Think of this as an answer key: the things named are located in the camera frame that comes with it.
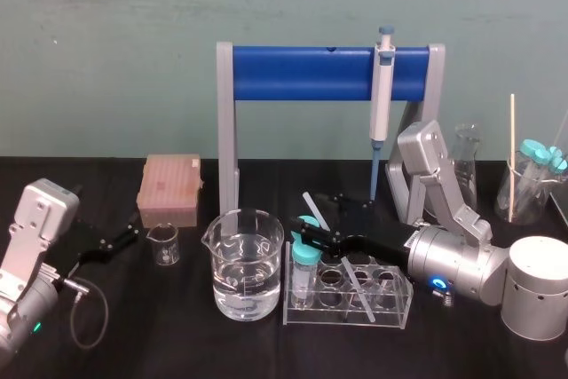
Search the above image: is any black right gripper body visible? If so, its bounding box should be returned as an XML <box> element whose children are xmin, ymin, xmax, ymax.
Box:
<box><xmin>353</xmin><ymin>217</ymin><xmax>417</xmax><ymax>265</ymax></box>

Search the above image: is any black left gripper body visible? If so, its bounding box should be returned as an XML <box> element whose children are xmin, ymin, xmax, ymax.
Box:
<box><xmin>47</xmin><ymin>217</ymin><xmax>113</xmax><ymax>281</ymax></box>

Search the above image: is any clear glass stirring rod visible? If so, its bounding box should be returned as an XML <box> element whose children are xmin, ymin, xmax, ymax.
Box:
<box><xmin>303</xmin><ymin>193</ymin><xmax>377</xmax><ymax>324</ymax></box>

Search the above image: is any small glass beaker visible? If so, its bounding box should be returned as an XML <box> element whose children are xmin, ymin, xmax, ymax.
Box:
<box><xmin>146</xmin><ymin>224</ymin><xmax>181</xmax><ymax>267</ymax></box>

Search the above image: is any pink pipette tip box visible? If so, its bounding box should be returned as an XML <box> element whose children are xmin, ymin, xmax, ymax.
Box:
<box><xmin>137</xmin><ymin>154</ymin><xmax>203</xmax><ymax>230</ymax></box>

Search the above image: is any clear plastic tube rack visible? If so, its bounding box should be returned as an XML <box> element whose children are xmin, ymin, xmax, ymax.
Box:
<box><xmin>281</xmin><ymin>239</ymin><xmax>415</xmax><ymax>330</ymax></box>

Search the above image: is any large glass beaker with water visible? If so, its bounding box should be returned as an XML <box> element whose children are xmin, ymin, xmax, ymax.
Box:
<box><xmin>200</xmin><ymin>208</ymin><xmax>286</xmax><ymax>321</ymax></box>

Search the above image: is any black table cloth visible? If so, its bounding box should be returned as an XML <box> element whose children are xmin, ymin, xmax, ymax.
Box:
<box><xmin>0</xmin><ymin>154</ymin><xmax>568</xmax><ymax>379</ymax></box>

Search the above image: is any glass conical flask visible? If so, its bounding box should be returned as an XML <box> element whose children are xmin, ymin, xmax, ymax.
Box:
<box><xmin>452</xmin><ymin>123</ymin><xmax>484</xmax><ymax>212</ymax></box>

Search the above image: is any white and blue pipette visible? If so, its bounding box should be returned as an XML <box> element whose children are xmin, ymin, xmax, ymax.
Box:
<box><xmin>369</xmin><ymin>25</ymin><xmax>398</xmax><ymax>201</ymax></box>

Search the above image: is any glass beaker holding tubes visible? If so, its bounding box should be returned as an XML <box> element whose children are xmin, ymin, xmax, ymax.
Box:
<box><xmin>494</xmin><ymin>157</ymin><xmax>556</xmax><ymax>225</ymax></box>

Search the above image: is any blue and grey pipette stand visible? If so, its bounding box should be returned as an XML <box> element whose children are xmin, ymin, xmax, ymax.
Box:
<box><xmin>216</xmin><ymin>41</ymin><xmax>446</xmax><ymax>225</ymax></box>

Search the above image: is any thin wooden stick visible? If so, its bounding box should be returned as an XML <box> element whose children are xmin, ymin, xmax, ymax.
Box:
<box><xmin>509</xmin><ymin>93</ymin><xmax>517</xmax><ymax>223</ymax></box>

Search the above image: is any thin dark wrist cable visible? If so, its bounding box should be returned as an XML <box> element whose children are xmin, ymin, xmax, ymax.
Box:
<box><xmin>60</xmin><ymin>278</ymin><xmax>111</xmax><ymax>350</ymax></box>

